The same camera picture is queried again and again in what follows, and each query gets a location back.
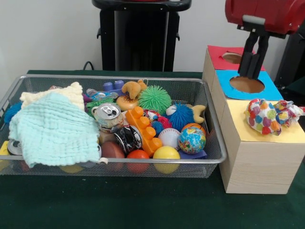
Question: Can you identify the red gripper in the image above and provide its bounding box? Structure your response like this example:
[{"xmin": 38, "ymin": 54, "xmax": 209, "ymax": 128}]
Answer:
[{"xmin": 225, "ymin": 0, "xmax": 305, "ymax": 80}]

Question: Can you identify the colourful spotted cloth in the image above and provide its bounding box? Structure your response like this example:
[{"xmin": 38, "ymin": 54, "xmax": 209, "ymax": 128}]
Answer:
[{"xmin": 244, "ymin": 99, "xmax": 305, "ymax": 136}]

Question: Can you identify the cream waffle cloth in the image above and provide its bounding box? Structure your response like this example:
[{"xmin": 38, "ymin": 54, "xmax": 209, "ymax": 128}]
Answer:
[{"xmin": 19, "ymin": 81, "xmax": 84, "ymax": 112}]

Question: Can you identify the mint green waffle cloth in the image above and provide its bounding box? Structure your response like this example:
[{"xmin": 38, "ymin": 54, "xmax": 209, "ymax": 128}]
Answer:
[{"xmin": 8, "ymin": 92, "xmax": 102, "ymax": 168}]

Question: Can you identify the wooden box with three holes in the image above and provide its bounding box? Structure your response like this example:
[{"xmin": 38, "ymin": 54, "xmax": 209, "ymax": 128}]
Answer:
[{"xmin": 202, "ymin": 45, "xmax": 305, "ymax": 195}]

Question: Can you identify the black upright panel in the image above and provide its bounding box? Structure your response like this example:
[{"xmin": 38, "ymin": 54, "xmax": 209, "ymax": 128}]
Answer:
[{"xmin": 274, "ymin": 33, "xmax": 305, "ymax": 89}]

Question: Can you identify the globe print ball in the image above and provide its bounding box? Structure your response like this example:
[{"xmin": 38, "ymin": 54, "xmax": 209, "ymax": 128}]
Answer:
[{"xmin": 178, "ymin": 127, "xmax": 206, "ymax": 153}]

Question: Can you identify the green spiky ball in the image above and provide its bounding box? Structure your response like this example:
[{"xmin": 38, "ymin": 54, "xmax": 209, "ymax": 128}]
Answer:
[{"xmin": 138, "ymin": 85, "xmax": 172, "ymax": 115}]

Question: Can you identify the white baseball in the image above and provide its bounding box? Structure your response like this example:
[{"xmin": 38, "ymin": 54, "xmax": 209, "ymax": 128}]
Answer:
[{"xmin": 158, "ymin": 128, "xmax": 181, "ymax": 151}]

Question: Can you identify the brown plush toy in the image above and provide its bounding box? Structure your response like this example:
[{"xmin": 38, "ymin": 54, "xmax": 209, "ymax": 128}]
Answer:
[{"xmin": 121, "ymin": 80, "xmax": 148, "ymax": 100}]

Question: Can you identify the yellow ball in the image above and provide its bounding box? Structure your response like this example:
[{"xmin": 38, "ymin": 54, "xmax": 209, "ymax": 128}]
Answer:
[{"xmin": 152, "ymin": 146, "xmax": 181, "ymax": 174}]

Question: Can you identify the orange plastic brick block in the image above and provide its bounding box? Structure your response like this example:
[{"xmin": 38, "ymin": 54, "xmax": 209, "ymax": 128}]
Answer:
[{"xmin": 125, "ymin": 106, "xmax": 163, "ymax": 157}]

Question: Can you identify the crushed black drink can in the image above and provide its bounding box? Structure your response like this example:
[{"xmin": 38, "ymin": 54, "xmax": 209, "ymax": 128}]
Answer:
[{"xmin": 113, "ymin": 125, "xmax": 143, "ymax": 153}]

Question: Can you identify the green label drink can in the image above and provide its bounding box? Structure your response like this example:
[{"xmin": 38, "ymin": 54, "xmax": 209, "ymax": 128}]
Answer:
[{"xmin": 91, "ymin": 102, "xmax": 125, "ymax": 132}]

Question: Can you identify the dark green tablecloth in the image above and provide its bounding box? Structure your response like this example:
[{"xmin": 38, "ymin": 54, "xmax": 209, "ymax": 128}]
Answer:
[{"xmin": 0, "ymin": 69, "xmax": 305, "ymax": 229}]

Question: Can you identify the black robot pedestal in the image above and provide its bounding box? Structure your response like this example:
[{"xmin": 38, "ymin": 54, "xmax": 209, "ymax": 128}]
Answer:
[{"xmin": 91, "ymin": 0, "xmax": 193, "ymax": 72}]

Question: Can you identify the shallow wire mesh bin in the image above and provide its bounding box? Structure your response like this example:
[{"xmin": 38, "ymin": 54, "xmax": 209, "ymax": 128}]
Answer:
[{"xmin": 0, "ymin": 74, "xmax": 227, "ymax": 178}]

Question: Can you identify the black cable loop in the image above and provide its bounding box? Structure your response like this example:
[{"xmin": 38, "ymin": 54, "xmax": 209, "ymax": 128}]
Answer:
[{"xmin": 82, "ymin": 61, "xmax": 96, "ymax": 71}]

